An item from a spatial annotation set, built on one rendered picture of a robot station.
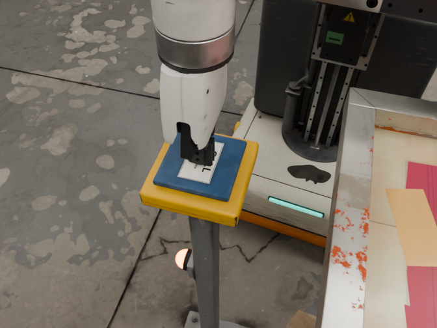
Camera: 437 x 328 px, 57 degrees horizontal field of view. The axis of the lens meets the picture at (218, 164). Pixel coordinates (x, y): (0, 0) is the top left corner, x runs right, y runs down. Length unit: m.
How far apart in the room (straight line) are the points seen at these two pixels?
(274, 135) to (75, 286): 0.90
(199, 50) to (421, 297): 0.34
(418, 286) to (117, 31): 2.34
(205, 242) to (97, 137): 1.35
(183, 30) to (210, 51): 0.03
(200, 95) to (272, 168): 1.04
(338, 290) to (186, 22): 0.29
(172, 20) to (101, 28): 2.31
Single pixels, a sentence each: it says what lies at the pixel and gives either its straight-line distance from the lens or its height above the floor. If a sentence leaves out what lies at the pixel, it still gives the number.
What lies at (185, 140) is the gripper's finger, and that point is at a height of 1.05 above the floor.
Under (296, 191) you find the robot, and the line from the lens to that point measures 1.36.
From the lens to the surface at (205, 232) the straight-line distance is 0.64.
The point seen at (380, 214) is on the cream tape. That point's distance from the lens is 0.53.
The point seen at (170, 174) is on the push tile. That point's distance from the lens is 0.51.
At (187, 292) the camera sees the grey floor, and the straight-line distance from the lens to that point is 1.48.
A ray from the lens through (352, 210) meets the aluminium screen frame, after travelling 0.47.
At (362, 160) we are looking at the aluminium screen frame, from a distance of 0.52.
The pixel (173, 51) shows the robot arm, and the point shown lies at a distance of 0.37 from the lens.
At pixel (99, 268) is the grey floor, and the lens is 1.57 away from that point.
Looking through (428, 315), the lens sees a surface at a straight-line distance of 0.49.
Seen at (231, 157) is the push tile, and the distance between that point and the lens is 0.53.
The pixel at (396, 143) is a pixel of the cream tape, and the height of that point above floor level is 0.95.
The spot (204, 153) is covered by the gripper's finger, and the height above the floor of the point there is 0.99.
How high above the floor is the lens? 1.37
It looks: 51 degrees down
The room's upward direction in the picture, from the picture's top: straight up
